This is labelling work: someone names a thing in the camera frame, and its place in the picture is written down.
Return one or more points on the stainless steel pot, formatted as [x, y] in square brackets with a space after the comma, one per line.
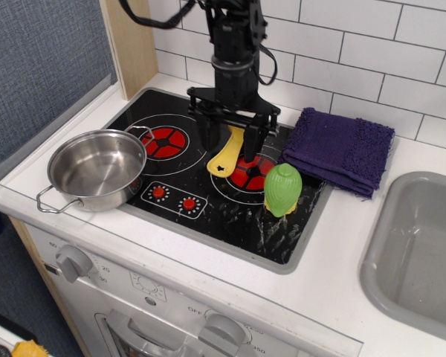
[97, 170]

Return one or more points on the grey oven knob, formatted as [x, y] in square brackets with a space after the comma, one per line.
[222, 334]

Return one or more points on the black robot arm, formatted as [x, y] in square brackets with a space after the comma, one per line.
[237, 30]

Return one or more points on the grey sink basin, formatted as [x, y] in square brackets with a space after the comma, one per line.
[404, 271]

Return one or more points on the yellow cloth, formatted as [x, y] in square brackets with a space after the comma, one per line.
[29, 349]

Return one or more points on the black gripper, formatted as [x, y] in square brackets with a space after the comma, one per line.
[235, 100]

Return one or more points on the black toy stovetop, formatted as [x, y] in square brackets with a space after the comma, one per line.
[176, 192]

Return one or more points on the grey timer knob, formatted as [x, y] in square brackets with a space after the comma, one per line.
[73, 263]

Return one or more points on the green plastic toy vegetable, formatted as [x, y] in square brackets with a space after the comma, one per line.
[282, 188]

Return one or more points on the yellow dish brush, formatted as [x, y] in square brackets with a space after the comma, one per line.
[224, 163]

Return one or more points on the purple folded towel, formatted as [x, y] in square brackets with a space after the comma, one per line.
[348, 153]

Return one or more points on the silver oven door handle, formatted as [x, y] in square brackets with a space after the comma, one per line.
[149, 337]

